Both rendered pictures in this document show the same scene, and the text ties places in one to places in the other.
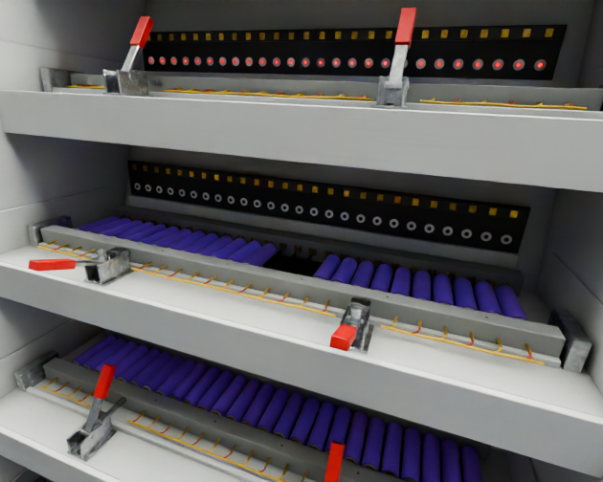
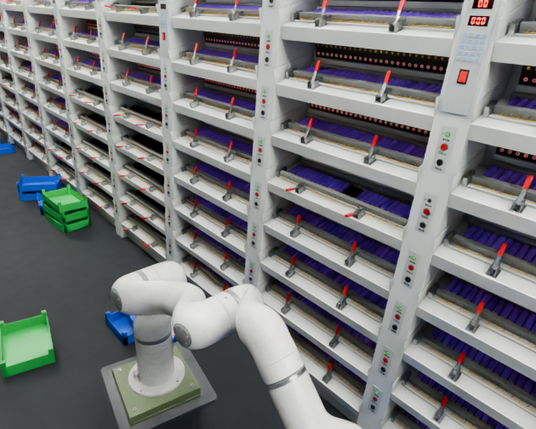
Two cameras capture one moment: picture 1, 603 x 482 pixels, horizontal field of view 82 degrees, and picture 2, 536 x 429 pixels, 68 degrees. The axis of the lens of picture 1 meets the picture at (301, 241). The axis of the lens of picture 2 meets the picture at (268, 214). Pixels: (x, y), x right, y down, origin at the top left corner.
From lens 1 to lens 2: 1.10 m
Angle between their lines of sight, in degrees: 33
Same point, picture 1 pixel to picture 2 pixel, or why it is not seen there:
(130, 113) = (307, 151)
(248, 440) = (336, 240)
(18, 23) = (276, 113)
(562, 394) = (397, 233)
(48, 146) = not seen: hidden behind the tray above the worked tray
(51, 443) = (285, 232)
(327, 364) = (350, 220)
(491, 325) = (391, 217)
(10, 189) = (272, 161)
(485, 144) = (384, 177)
